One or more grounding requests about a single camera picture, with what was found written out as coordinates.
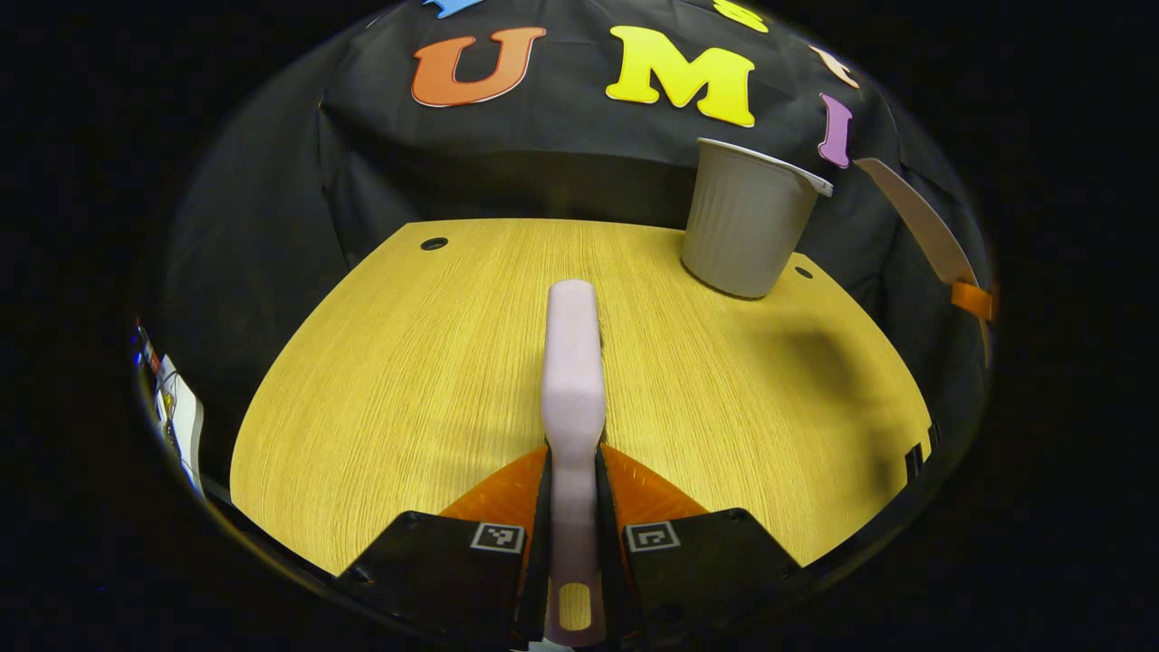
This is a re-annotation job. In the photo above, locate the gray garbage bin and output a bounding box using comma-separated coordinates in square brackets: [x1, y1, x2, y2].
[681, 138, 834, 300]

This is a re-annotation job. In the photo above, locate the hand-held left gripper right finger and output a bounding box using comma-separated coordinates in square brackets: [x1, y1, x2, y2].
[595, 444, 811, 639]

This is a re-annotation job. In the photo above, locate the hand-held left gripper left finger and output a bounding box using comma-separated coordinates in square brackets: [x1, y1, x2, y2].
[335, 444, 551, 639]

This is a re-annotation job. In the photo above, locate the white side desk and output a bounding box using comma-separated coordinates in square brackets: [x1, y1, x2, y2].
[154, 353, 206, 494]

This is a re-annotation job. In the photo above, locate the small pink broom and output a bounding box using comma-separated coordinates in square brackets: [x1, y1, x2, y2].
[541, 279, 608, 648]

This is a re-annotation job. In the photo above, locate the wooden desktop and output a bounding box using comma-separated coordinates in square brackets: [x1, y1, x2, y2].
[229, 217, 934, 576]

